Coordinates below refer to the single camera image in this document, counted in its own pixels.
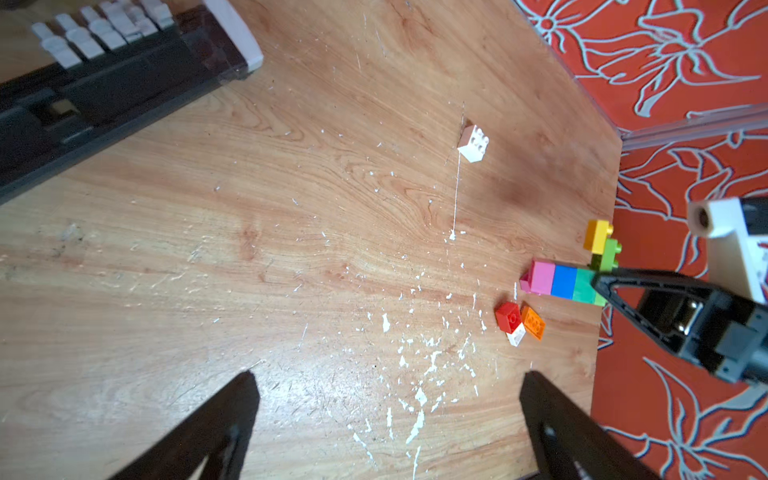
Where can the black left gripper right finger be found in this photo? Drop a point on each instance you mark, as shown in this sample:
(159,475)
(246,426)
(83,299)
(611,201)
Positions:
(567,443)

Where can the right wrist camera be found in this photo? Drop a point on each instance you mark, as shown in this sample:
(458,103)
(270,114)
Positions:
(735,230)

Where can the orange lego brick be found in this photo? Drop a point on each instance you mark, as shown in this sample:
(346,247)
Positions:
(532,322)

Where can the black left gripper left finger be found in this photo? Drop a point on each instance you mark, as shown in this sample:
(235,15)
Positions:
(211,443)

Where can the blue lego brick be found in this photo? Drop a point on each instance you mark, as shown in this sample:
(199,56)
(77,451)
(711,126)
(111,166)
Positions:
(563,283)

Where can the black handheld tool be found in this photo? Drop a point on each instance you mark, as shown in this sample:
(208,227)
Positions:
(119,68)

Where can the yellow lego brick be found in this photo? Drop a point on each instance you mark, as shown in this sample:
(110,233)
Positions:
(597,234)

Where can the small white lego brick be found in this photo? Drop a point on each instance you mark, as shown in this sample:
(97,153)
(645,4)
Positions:
(517,335)

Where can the red lego brick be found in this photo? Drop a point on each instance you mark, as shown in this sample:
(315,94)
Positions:
(508,317)

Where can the lime green long lego brick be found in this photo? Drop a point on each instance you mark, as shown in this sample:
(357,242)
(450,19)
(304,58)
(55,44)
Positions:
(607,261)

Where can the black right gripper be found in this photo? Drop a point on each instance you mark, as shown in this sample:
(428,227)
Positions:
(722,333)

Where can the magenta lego brick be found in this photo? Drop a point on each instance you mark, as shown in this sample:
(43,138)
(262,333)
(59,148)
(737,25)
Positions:
(539,278)

